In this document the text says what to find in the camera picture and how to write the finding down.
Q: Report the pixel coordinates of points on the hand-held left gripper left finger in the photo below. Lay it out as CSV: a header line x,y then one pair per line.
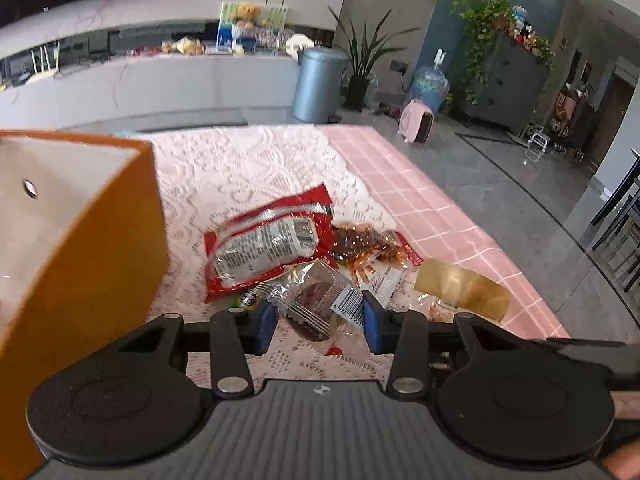
x,y
262,325

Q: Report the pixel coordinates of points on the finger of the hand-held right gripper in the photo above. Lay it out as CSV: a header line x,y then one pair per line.
x,y
595,351

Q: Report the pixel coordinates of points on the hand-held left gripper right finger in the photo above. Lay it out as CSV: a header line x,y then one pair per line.
x,y
374,325

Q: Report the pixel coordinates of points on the green snack packet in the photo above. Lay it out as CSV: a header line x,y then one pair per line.
x,y
242,301

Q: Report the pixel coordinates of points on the white small snack packet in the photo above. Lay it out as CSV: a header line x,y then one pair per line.
x,y
385,280

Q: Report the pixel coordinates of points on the orange stick snack packet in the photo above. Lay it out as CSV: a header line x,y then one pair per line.
x,y
362,270

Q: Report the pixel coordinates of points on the clear packet dark round snack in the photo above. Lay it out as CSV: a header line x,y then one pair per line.
x,y
315,300

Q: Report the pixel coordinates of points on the red snack bag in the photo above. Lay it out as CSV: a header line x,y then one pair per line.
x,y
265,245

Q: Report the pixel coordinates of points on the clear packet brown snack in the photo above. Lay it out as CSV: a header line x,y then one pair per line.
x,y
360,242

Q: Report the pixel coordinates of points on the gold foil packet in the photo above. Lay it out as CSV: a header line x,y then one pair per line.
x,y
460,287

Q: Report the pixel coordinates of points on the orange cardboard box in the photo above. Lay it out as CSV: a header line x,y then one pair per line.
x,y
115,260

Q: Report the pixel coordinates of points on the person's right forearm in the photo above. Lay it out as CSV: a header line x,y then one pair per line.
x,y
625,460

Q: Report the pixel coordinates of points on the black dining chair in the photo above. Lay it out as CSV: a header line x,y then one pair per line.
x,y
617,220

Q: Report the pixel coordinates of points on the pink checked tablecloth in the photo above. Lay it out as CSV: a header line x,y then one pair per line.
x,y
415,185

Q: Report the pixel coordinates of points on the pink space heater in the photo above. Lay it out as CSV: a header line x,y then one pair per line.
x,y
415,122

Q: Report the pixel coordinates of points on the small white stool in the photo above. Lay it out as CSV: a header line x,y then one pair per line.
x,y
537,142

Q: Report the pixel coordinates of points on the pink storage rack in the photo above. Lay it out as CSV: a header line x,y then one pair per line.
x,y
575,115

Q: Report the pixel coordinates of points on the light blue cloth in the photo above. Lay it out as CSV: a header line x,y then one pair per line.
x,y
123,132

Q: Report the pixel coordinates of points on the brown wooden door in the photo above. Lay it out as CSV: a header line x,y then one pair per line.
x,y
620,110

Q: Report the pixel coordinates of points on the blue-grey metal trash can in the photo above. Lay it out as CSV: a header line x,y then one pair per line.
x,y
317,87

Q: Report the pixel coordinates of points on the blue water jug with pump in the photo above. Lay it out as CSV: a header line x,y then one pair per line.
x,y
430,85

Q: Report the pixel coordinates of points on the long-leaf plant in black pot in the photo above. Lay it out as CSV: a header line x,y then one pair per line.
x,y
362,75

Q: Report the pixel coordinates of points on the white marble television console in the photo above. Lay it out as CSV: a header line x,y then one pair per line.
x,y
175,85

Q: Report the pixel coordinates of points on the dark grey drawer cabinet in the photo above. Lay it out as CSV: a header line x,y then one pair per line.
x,y
510,90

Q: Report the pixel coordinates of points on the white round hand fan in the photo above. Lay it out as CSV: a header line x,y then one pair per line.
x,y
299,44

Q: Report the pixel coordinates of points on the yellow snack bags on console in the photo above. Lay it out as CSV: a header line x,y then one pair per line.
x,y
189,46

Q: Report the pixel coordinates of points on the green picture board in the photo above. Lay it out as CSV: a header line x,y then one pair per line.
x,y
275,16

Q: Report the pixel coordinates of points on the brown teddy bear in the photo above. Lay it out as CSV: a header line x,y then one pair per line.
x,y
246,15

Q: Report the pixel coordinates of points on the trailing pothos plant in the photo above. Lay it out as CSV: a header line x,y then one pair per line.
x,y
482,30

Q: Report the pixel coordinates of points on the row of bottles on cabinet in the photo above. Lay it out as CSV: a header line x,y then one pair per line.
x,y
530,32

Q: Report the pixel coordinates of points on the white wifi router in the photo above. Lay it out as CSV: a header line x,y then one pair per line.
x,y
45,67

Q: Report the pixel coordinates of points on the dark wall socket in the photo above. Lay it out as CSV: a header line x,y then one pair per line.
x,y
398,66

